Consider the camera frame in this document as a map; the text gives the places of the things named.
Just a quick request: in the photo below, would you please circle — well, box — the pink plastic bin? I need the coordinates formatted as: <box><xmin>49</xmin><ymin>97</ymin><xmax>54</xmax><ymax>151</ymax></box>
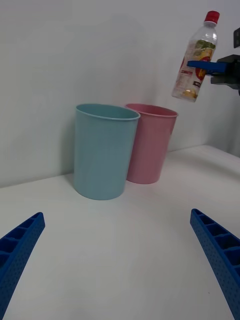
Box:
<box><xmin>124</xmin><ymin>102</ymin><xmax>179</xmax><ymax>185</ymax></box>

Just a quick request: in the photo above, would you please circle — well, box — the clear bottle with red cap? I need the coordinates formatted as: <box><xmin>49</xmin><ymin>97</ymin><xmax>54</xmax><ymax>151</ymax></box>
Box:
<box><xmin>170</xmin><ymin>10</ymin><xmax>221</xmax><ymax>103</ymax></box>

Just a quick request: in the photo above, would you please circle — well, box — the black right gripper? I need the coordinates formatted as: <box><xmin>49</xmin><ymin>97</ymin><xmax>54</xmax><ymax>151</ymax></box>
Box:
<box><xmin>187</xmin><ymin>54</ymin><xmax>240</xmax><ymax>96</ymax></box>

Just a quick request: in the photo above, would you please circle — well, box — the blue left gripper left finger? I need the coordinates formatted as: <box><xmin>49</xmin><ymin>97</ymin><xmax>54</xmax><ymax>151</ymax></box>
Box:
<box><xmin>0</xmin><ymin>212</ymin><xmax>46</xmax><ymax>320</ymax></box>

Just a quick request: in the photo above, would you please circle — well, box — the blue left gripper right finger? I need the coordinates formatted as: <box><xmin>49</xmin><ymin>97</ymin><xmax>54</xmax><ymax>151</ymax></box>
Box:
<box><xmin>189</xmin><ymin>208</ymin><xmax>240</xmax><ymax>320</ymax></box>

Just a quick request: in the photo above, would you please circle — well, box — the pale blue plastic bin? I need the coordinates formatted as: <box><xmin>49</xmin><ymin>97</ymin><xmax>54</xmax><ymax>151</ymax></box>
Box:
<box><xmin>73</xmin><ymin>103</ymin><xmax>141</xmax><ymax>201</ymax></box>

